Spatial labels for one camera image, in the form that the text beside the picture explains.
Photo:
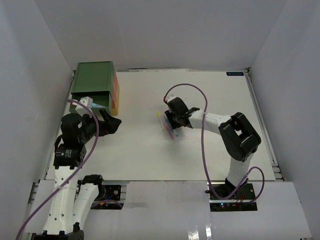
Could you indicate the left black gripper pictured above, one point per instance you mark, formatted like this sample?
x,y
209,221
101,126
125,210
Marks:
x,y
110,125

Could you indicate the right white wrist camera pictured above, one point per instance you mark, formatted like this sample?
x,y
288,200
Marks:
x,y
168,98

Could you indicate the blue thin pen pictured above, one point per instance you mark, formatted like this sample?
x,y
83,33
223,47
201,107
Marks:
x,y
175,132

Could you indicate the yellow cap thin pen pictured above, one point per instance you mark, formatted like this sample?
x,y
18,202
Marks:
x,y
160,121

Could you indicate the light blue highlighter marker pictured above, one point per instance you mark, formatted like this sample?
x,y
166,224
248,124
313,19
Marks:
x,y
95,106

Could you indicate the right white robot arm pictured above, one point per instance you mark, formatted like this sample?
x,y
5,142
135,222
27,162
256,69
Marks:
x,y
240,139

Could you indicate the stacked orange yellow drawers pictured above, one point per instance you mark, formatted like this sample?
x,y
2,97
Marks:
x,y
115,96

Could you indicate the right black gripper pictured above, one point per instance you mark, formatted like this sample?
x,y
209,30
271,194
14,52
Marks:
x,y
169,115

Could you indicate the blue logo sticker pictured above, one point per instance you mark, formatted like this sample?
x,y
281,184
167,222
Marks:
x,y
234,73

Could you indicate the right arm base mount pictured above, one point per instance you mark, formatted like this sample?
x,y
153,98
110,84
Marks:
x,y
241,201

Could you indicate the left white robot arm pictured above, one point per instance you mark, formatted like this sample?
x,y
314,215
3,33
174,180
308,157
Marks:
x,y
73,197

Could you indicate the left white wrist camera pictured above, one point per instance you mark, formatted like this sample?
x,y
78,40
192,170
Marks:
x,y
84,106

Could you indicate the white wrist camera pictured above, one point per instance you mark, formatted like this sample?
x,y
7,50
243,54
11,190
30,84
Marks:
x,y
168,98
84,106

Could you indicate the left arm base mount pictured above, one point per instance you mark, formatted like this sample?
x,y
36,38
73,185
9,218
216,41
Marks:
x,y
109,199

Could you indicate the green top drawer box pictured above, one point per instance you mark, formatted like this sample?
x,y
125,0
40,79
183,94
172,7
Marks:
x,y
95,80

